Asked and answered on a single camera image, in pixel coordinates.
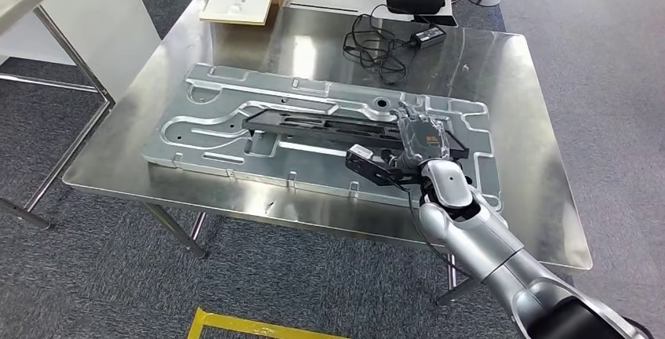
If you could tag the stamped sheet metal panel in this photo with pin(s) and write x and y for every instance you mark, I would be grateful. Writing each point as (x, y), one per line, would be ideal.
(208, 144)

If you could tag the black plastic panel part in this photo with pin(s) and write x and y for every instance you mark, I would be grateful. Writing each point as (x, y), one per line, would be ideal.
(270, 124)

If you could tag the stainless steel workbench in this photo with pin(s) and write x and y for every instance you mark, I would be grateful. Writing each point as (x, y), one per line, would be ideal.
(519, 118)

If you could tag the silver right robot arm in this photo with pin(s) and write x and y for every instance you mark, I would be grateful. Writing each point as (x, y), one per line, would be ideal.
(478, 238)

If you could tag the pale wrist camera, black bracket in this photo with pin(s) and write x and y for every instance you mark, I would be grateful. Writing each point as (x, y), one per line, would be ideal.
(361, 152)

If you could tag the white cabinet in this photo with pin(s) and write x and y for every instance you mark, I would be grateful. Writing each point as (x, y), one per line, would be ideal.
(104, 30)

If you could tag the black power adapter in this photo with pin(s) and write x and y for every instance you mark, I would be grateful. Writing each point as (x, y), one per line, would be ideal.
(428, 36)

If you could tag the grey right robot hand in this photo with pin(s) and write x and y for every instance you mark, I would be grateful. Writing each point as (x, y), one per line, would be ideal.
(423, 139)

